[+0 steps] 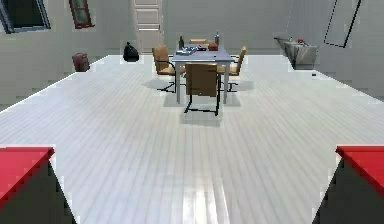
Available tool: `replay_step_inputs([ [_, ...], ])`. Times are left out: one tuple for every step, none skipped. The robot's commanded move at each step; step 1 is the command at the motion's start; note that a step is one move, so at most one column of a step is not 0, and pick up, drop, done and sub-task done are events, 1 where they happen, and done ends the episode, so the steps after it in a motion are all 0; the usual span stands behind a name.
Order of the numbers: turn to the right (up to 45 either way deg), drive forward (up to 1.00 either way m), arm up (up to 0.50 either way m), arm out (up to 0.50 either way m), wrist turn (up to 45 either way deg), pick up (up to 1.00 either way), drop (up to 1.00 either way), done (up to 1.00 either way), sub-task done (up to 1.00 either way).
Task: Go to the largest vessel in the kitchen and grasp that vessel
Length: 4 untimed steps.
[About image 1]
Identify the grey dining table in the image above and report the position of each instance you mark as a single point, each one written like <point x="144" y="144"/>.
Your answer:
<point x="203" y="56"/>

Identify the grey dish tray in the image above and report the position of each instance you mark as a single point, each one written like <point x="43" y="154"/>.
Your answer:
<point x="186" y="51"/>

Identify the dark small bowl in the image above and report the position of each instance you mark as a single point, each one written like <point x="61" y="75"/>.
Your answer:
<point x="202" y="48"/>

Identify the brown round pot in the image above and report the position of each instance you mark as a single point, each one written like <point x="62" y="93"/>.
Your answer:
<point x="213" y="46"/>

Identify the dark green bottle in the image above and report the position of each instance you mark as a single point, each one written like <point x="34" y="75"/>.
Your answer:
<point x="181" y="42"/>

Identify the grey bottle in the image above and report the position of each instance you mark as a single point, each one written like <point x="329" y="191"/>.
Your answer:
<point x="217" y="37"/>

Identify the black garbage bag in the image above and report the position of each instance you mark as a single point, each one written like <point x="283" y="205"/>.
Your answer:
<point x="130" y="53"/>

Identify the white panelled room door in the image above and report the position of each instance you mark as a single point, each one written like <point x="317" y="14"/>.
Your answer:
<point x="148" y="25"/>

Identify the dark red bin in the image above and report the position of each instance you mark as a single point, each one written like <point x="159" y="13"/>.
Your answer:
<point x="80" y="62"/>

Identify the steel sink counter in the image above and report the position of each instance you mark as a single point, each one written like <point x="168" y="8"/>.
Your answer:
<point x="300" y="52"/>

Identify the small red object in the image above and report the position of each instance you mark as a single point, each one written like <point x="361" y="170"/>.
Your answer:
<point x="300" y="41"/>

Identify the red topped dark counter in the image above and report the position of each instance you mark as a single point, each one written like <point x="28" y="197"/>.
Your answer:
<point x="23" y="186"/>
<point x="358" y="186"/>

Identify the brown chair black frame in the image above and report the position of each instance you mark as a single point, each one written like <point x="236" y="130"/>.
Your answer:
<point x="237" y="65"/>
<point x="198" y="41"/>
<point x="201" y="80"/>
<point x="162" y="60"/>

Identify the dark window grey frame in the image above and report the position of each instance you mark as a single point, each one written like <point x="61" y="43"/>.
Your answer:
<point x="24" y="13"/>

